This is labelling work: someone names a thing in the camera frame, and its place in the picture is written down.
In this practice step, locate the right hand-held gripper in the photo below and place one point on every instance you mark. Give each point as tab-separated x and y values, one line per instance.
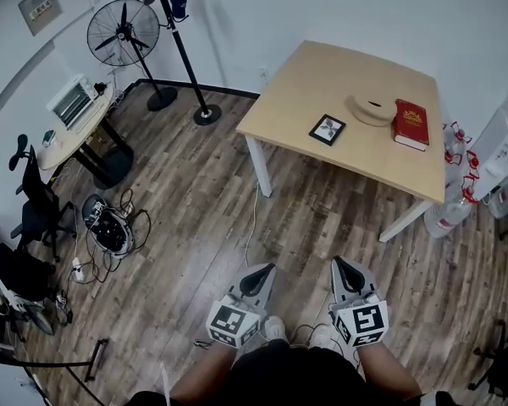
364	322

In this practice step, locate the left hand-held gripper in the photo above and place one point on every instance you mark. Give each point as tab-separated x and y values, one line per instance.
237	324

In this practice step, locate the black framed photo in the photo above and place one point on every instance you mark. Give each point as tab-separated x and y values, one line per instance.
327	130

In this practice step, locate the person's left forearm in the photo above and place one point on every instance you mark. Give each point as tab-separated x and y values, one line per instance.
203	374

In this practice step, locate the person's right forearm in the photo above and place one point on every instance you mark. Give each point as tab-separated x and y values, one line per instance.
389	370

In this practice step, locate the person's left white shoe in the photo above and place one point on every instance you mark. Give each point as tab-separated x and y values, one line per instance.
274	328

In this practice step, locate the person's white shoe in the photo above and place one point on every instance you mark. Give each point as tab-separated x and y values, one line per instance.
321	336
274	328

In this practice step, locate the person's right white shoe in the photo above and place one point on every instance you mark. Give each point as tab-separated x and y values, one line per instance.
321	336

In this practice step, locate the person's black clothing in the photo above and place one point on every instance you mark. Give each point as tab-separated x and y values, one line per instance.
296	374

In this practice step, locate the black and white floor device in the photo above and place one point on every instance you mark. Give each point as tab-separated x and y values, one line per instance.
110	226

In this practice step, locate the red hardcover book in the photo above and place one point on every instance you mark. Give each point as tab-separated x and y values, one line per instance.
411	123

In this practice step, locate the beige coiled round roll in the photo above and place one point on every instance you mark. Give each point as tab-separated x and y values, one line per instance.
370	112

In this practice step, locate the white power strip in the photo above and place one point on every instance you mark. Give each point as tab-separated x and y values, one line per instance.
78	269

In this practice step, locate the white water dispenser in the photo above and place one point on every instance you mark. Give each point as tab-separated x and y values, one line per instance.
504	150

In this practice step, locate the round beige table black base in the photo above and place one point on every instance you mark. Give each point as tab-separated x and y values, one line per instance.
67	146

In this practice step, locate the black office chair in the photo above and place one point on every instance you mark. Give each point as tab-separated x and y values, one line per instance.
38	193

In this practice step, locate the black bag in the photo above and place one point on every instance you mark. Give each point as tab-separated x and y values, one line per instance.
17	269

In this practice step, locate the small green and white item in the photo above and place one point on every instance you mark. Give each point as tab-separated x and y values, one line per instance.
50	138

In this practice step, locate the small black adapter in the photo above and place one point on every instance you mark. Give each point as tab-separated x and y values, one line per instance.
100	87

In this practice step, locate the dark baseball cap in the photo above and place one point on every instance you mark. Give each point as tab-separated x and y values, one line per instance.
178	0

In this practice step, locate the white wall socket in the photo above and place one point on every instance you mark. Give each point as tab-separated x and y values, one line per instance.
263	73

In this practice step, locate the black pedestal fan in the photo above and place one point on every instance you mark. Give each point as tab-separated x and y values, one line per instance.
120	34

